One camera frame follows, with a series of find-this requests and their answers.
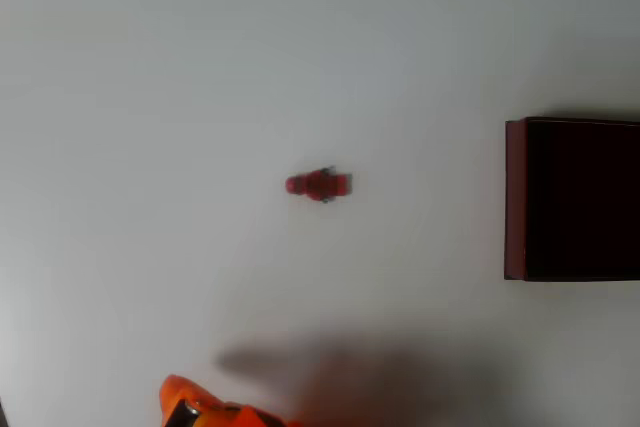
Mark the small red toy figure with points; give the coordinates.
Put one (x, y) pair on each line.
(320, 185)

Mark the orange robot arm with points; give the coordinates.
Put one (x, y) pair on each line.
(175, 392)

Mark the dark red box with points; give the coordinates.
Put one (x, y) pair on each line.
(580, 202)

